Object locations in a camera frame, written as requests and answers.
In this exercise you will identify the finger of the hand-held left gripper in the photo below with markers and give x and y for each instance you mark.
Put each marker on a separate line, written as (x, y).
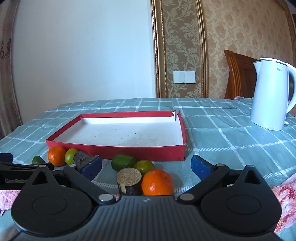
(5, 158)
(23, 167)

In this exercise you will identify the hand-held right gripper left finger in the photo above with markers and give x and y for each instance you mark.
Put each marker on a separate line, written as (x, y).
(91, 168)

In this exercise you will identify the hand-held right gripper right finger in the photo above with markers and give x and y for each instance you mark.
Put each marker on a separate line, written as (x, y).
(201, 168)

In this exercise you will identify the green cucumber piece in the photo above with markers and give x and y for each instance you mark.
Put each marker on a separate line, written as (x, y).
(122, 161)
(37, 160)

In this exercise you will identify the large green tomato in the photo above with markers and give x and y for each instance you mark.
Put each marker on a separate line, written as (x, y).
(70, 155)

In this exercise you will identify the orange tangerine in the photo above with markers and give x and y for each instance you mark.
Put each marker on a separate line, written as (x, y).
(157, 183)
(56, 156)

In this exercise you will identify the notched dark eggplant piece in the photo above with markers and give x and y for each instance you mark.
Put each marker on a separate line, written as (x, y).
(129, 178)

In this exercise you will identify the red cardboard box tray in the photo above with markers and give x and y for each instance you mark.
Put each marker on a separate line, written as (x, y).
(115, 134)

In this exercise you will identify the small green tomato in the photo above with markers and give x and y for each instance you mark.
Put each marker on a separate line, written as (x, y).
(145, 165)

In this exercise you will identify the green checked bedsheet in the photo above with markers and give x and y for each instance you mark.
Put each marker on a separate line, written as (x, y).
(231, 139)

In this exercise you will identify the beige curtain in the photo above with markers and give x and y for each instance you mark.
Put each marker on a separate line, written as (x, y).
(7, 81)

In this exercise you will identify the crumpled clothes pile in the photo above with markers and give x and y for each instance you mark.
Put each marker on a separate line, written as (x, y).
(237, 97)

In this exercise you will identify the pink towel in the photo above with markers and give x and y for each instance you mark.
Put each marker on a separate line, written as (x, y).
(286, 197)

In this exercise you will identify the brown wooden headboard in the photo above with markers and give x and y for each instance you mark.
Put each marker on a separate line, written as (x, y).
(238, 76)

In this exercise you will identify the white electric kettle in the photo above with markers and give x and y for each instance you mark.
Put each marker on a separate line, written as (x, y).
(268, 92)

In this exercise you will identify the gold framed wallpaper panel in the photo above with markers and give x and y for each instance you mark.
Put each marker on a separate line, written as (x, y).
(180, 34)

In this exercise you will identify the white wall light switch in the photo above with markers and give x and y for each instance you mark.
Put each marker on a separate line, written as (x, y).
(185, 77)

